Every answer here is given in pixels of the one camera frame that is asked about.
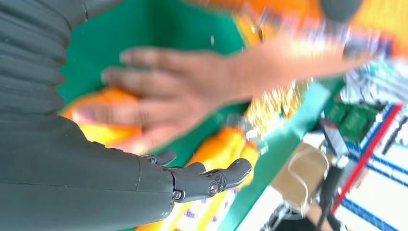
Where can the green crates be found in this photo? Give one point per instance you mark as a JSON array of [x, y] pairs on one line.
[[353, 122]]

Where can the white desk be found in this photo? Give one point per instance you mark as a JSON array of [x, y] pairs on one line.
[[255, 216]]

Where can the black stand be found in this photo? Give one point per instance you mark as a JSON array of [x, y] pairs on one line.
[[330, 188]]

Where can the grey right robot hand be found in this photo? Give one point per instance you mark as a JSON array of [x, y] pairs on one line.
[[79, 185]]

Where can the brown cardboard box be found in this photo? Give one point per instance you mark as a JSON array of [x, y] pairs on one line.
[[296, 194]]

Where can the person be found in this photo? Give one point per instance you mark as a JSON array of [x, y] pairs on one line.
[[376, 83]]

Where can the blue and red metal rack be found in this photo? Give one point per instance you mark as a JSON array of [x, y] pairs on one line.
[[376, 218]]

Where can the green table board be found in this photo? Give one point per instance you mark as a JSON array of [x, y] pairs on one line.
[[143, 28]]

